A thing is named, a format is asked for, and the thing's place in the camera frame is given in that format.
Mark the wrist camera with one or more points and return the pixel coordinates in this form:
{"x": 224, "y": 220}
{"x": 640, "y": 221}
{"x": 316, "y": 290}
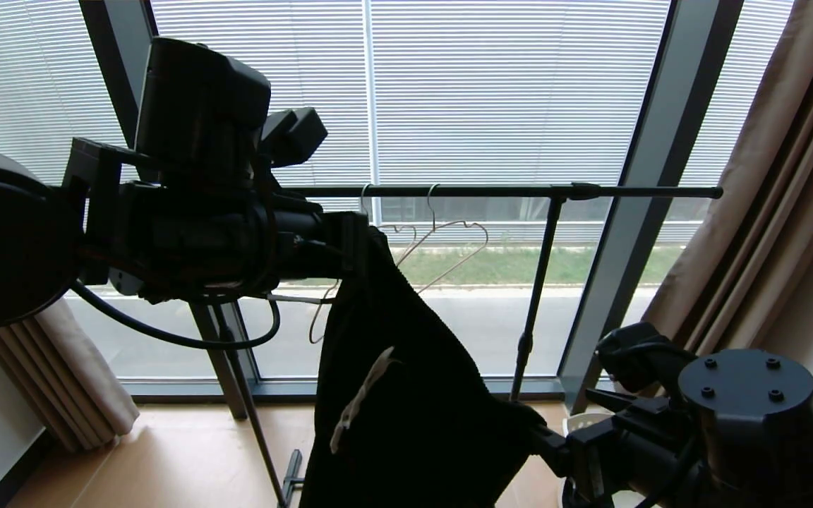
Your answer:
{"x": 293, "y": 137}
{"x": 639, "y": 356}

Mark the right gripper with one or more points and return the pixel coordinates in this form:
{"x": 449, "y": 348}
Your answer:
{"x": 611, "y": 466}

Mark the beige curtain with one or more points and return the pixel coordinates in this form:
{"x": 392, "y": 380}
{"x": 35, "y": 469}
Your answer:
{"x": 75, "y": 381}

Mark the black shorts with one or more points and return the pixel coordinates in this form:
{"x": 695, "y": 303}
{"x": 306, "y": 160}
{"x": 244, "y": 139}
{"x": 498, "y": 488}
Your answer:
{"x": 413, "y": 423}

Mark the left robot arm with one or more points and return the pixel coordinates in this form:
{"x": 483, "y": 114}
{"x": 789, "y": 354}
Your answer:
{"x": 11, "y": 247}

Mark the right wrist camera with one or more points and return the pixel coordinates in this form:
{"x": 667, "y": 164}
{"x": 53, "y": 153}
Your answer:
{"x": 639, "y": 356}

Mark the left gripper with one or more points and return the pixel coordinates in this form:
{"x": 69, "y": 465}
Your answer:
{"x": 308, "y": 240}

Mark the window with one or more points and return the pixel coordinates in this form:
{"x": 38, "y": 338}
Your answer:
{"x": 660, "y": 141}

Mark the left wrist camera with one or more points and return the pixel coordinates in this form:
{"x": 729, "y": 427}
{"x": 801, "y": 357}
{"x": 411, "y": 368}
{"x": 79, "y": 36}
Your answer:
{"x": 293, "y": 137}

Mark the black clothes rack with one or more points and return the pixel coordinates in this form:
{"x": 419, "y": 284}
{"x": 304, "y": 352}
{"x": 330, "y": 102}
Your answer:
{"x": 519, "y": 190}

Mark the pink clothes hanger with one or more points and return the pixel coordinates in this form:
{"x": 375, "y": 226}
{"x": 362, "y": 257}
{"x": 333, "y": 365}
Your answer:
{"x": 463, "y": 262}
{"x": 365, "y": 209}

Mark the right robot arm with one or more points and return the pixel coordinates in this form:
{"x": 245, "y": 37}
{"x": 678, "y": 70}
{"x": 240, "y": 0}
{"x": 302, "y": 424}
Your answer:
{"x": 752, "y": 423}

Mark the brown curtain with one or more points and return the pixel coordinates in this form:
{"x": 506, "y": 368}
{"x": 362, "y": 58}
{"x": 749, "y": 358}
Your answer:
{"x": 787, "y": 176}

